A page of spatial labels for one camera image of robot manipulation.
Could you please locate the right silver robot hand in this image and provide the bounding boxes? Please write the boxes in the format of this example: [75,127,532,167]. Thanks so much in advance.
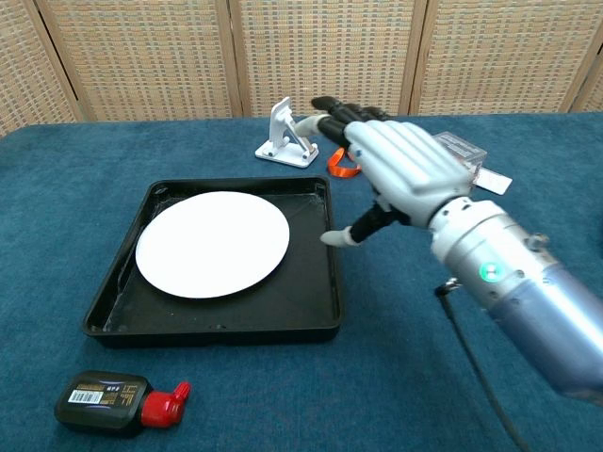
[295,95,474,248]

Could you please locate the white round plate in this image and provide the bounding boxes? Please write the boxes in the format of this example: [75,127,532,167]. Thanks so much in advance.
[135,190,290,299]

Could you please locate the black square tray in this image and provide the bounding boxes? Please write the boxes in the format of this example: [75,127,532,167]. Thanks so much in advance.
[82,175,344,349]

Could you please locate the clear box with red items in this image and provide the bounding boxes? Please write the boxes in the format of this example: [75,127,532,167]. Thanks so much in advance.
[431,132,487,189]

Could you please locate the white badge card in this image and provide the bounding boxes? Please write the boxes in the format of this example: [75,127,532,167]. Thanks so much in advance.
[475,168,513,193]

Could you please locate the white folding phone stand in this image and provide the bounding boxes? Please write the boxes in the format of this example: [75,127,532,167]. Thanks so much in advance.
[254,96,320,170]

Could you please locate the woven folding screen panel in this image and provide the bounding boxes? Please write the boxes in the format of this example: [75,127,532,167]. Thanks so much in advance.
[32,0,244,124]
[0,0,84,137]
[409,0,603,117]
[572,41,603,114]
[228,0,428,119]

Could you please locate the blue felt table mat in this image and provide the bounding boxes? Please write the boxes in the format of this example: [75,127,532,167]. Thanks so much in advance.
[0,112,603,452]

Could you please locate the black red small device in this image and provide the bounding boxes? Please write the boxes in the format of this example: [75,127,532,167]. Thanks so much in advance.
[54,370,193,437]

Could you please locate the orange lanyard strap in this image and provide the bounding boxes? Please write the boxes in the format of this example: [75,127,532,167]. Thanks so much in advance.
[327,147,363,179]

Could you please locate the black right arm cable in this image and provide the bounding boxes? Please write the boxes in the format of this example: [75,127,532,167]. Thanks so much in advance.
[433,278,531,452]

